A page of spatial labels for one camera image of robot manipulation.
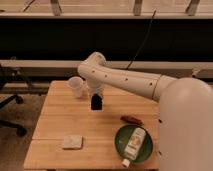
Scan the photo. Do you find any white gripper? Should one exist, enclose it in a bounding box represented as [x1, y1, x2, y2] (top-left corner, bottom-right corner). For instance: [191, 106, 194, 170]
[86, 80, 104, 103]

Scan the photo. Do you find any black eraser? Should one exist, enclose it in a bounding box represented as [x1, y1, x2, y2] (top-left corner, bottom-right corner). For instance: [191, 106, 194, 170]
[91, 94, 102, 110]

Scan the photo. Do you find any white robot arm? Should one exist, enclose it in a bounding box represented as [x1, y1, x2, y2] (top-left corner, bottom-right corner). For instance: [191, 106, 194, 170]
[78, 52, 213, 171]

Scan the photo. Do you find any white sponge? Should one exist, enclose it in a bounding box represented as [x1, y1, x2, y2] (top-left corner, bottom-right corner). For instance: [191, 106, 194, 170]
[62, 135, 83, 149]

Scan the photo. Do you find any red chili pepper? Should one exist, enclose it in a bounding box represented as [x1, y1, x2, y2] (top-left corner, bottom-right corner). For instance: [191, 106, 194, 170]
[120, 116, 143, 125]

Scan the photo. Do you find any green plate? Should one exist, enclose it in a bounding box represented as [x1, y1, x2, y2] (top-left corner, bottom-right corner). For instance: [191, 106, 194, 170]
[114, 125, 153, 163]

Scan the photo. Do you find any white bottle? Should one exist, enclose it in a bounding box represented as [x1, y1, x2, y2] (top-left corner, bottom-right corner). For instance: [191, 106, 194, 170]
[122, 128, 146, 168]

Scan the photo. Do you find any black office chair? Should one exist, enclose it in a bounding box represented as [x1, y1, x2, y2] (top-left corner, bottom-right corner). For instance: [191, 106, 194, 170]
[0, 63, 28, 137]

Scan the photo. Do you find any black hanging cable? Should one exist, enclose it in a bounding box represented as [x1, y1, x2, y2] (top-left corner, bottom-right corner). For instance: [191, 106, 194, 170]
[124, 9, 157, 71]

